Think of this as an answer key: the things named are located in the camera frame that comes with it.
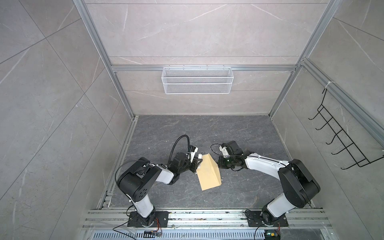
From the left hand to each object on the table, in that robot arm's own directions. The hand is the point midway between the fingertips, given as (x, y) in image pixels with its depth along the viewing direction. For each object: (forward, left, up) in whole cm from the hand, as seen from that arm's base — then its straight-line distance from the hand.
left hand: (200, 156), depth 90 cm
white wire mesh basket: (+46, 0, +24) cm, 51 cm away
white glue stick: (-1, 0, +2) cm, 2 cm away
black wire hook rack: (-12, -62, +26) cm, 68 cm away
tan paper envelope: (-8, -5, -6) cm, 11 cm away
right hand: (-3, -10, -3) cm, 11 cm away
